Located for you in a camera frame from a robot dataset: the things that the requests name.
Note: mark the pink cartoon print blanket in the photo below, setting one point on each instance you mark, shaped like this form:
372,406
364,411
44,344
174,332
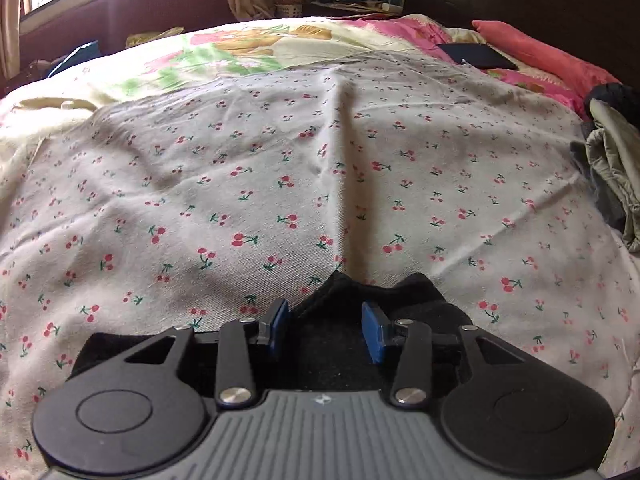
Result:
240,40

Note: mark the maroon window bench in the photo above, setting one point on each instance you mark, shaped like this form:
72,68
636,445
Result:
150,10

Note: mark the black pants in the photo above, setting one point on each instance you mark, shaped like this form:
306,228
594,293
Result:
325,355

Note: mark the blue cloth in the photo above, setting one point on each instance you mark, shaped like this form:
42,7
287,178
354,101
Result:
77,57

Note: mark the pink pillow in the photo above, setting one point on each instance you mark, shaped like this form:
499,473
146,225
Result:
540,52

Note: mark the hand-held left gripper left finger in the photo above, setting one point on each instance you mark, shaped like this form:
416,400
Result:
277,327

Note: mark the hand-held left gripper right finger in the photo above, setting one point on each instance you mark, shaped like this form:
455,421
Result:
374,332

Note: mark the white basket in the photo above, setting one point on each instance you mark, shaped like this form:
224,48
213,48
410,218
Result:
288,10

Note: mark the black tablet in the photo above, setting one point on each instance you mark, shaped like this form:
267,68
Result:
477,56

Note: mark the olive folded garment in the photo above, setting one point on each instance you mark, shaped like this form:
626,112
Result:
607,97

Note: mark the cherry print bed sheet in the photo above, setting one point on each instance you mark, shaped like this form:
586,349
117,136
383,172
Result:
300,170

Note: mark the olive green folded clothes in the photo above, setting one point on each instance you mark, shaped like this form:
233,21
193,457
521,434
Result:
617,160

